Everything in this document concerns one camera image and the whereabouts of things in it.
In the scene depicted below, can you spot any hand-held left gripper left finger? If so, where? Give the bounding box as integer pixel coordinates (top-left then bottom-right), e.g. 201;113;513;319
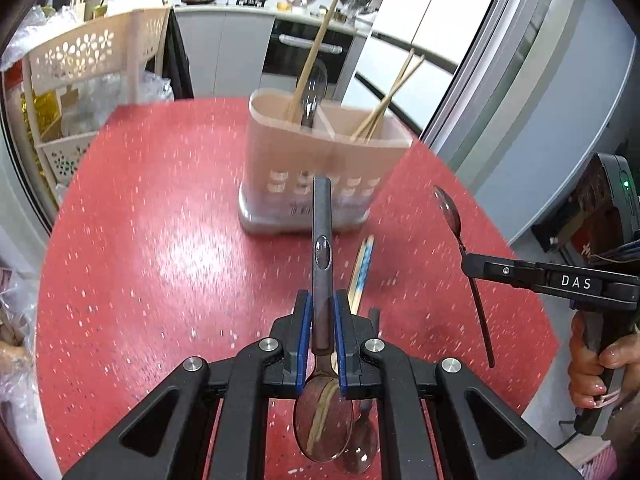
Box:
62;290;314;480

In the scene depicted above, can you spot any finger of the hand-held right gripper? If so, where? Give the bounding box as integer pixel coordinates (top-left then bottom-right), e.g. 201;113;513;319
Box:
460;253;550;291

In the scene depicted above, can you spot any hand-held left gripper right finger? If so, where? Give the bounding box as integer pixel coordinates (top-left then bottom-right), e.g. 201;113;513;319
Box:
332;289;584;480

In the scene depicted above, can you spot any beige plastic utensil holder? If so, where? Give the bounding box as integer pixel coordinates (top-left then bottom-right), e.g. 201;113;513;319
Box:
237;87;415;237

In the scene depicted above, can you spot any brown wooden chopstick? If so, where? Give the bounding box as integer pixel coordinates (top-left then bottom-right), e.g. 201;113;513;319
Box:
283;0;347;121

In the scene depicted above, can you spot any person's right hand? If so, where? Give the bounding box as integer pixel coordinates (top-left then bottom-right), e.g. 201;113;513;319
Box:
567;311;640;409

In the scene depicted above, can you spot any white refrigerator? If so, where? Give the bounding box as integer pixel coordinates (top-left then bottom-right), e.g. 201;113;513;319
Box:
369;0;512;67

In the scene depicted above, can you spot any black built-in oven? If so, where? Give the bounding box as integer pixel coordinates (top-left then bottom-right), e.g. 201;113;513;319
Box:
262;29;359;107

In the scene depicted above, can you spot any grey lower cabinet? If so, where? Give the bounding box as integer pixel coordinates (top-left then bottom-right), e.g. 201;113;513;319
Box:
174;7;276;102

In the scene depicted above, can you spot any black hanging cloth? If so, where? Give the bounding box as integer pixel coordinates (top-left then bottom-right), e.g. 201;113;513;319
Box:
162;9;195;104

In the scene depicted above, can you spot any yellow package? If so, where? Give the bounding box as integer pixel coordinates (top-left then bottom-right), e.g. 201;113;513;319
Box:
19;91;47;177

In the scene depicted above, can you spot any beige plastic trolley rack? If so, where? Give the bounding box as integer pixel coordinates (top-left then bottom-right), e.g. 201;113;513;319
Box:
20;6;174;197

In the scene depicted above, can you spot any crumpled clear plastic bag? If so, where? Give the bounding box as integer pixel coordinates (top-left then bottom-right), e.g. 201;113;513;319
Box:
0;4;83;63

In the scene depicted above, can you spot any grey sliding door frame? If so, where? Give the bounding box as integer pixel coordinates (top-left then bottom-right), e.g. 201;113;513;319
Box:
419;0;637;163

